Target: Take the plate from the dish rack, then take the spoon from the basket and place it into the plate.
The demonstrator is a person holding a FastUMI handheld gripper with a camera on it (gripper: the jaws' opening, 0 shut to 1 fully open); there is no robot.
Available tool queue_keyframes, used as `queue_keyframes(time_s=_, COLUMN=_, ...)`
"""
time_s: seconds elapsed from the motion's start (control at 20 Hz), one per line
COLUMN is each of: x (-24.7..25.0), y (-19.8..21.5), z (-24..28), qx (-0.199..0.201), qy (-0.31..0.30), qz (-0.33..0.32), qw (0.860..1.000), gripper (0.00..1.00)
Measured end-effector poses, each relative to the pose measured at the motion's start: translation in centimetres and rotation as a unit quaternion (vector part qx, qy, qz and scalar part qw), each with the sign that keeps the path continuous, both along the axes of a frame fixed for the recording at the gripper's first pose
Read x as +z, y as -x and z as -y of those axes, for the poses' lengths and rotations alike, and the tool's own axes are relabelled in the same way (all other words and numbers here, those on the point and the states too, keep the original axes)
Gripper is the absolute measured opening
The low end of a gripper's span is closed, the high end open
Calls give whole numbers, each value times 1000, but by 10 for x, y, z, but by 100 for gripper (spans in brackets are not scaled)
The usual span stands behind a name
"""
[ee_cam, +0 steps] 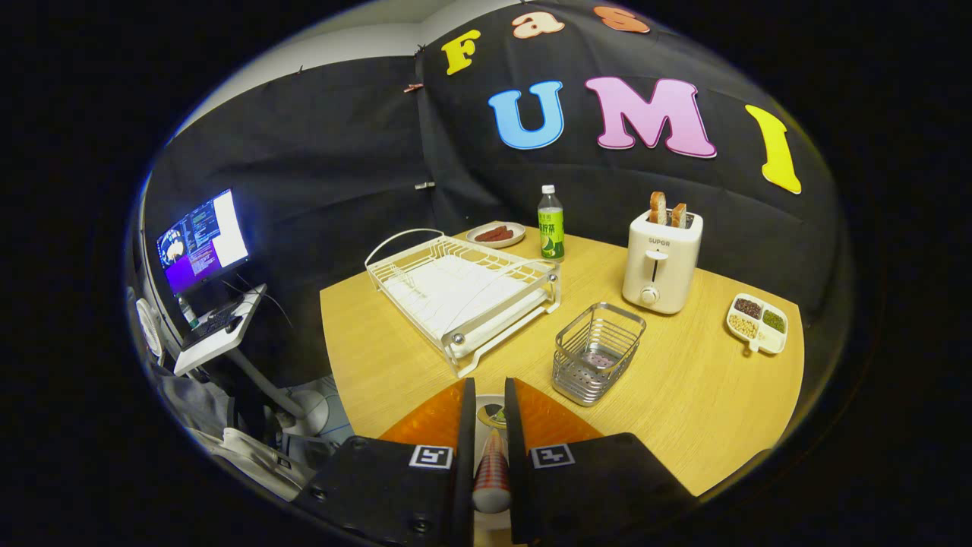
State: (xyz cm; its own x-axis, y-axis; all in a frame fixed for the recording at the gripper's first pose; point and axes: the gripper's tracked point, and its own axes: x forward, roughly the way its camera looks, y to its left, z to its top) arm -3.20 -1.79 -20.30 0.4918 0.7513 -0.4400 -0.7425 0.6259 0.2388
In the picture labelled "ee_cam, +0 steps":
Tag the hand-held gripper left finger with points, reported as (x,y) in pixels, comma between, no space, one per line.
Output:
(380,486)

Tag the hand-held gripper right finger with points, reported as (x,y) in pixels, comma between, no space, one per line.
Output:
(516,456)

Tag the small beige plate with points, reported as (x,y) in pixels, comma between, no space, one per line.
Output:
(516,228)

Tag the white divided dish with beans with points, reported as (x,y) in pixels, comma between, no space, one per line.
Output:
(773,340)

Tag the white stand pole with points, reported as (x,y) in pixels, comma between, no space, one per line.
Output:
(266,384)

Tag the white stand tray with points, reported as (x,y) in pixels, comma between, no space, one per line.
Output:
(205,353)

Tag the red sausage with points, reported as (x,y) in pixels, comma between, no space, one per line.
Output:
(490,232)
(505,236)

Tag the green label drink bottle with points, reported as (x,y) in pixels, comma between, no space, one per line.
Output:
(551,228)

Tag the black keyboard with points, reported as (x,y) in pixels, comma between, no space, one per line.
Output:
(213,325)

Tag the white toaster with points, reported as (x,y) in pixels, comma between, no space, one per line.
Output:
(661,266)

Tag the small white fan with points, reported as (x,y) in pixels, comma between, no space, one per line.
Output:
(149,327)

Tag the toast slice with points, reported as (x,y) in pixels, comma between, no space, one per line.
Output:
(679,216)
(657,209)

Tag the computer monitor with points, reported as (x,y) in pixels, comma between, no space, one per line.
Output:
(205,243)

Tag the black backdrop cloth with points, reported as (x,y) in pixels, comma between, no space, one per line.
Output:
(342,152)

